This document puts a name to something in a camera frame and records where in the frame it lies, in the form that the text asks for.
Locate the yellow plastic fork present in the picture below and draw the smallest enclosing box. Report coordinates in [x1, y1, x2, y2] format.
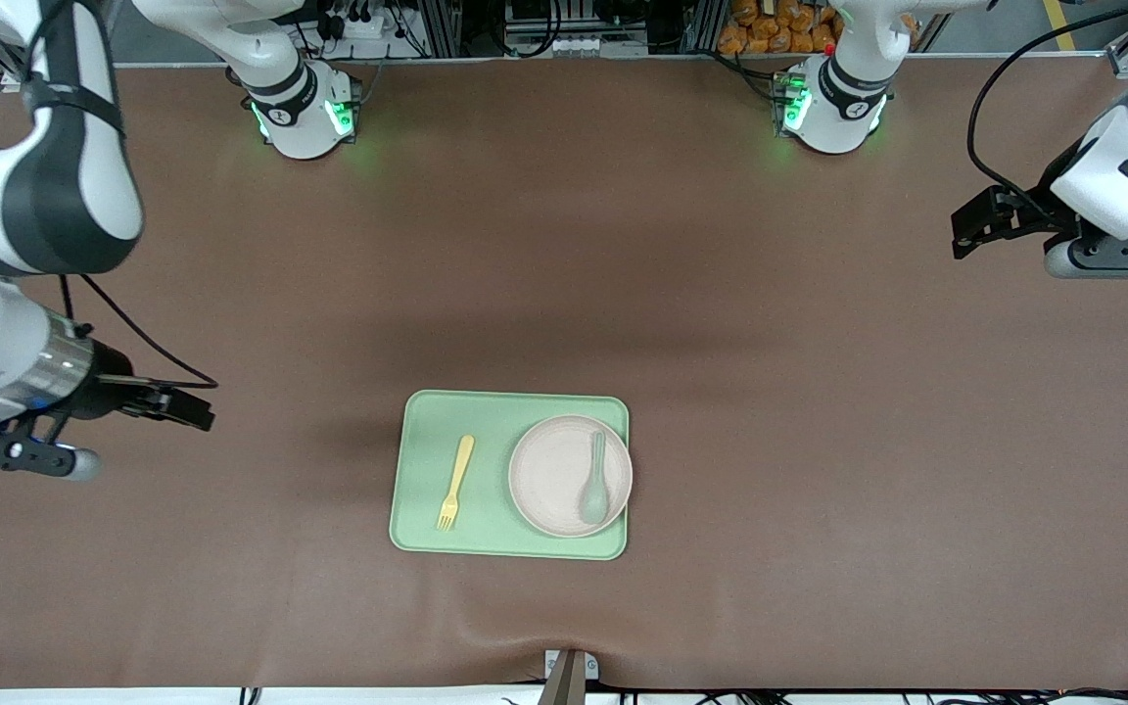
[437, 435, 476, 533]

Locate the beige round plate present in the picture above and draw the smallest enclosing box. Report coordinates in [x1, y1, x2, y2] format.
[508, 414, 635, 539]

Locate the brown table mat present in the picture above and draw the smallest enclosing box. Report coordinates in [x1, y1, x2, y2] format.
[0, 57, 1128, 691]

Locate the orange objects pile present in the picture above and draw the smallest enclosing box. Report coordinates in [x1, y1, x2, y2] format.
[718, 0, 844, 56]

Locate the light green rectangular tray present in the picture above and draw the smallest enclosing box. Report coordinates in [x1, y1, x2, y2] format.
[389, 390, 631, 561]

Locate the grey-green plastic spoon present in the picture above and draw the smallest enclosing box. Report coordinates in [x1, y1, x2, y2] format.
[579, 431, 610, 525]

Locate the white power strip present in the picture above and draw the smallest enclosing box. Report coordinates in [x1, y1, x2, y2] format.
[322, 8, 391, 42]

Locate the white terminal block strip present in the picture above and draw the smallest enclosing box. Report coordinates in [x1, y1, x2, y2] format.
[505, 35, 649, 58]

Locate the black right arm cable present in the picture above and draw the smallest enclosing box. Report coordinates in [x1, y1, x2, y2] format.
[55, 274, 220, 391]

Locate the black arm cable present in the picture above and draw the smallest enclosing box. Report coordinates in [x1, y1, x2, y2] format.
[55, 274, 220, 391]
[965, 5, 1128, 216]

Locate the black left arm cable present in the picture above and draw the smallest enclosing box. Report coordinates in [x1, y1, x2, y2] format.
[965, 5, 1128, 216]

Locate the aluminium frame post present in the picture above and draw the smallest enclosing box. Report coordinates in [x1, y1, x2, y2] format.
[689, 0, 729, 55]
[415, 0, 464, 58]

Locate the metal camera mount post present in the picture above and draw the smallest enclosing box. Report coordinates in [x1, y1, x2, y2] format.
[537, 648, 600, 705]

